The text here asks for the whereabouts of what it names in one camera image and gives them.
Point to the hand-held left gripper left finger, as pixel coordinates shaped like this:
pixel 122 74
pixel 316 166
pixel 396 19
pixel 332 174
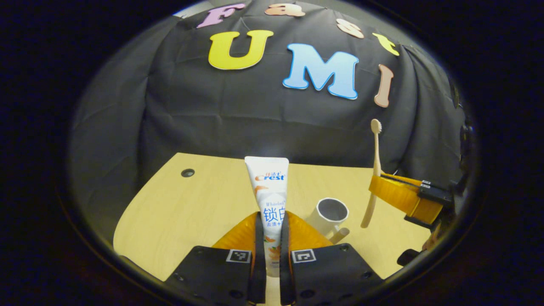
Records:
pixel 258 255

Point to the beige toothbrush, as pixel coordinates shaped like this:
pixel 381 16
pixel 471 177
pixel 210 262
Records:
pixel 376 153

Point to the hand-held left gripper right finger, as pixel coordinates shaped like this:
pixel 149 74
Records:
pixel 284 255

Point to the black backdrop cloth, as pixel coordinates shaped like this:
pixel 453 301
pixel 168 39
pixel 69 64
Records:
pixel 212 119

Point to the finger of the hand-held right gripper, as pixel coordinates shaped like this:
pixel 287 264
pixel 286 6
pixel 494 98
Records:
pixel 403 179
pixel 399 197

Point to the white toothpaste tube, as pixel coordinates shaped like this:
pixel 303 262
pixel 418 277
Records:
pixel 267 191

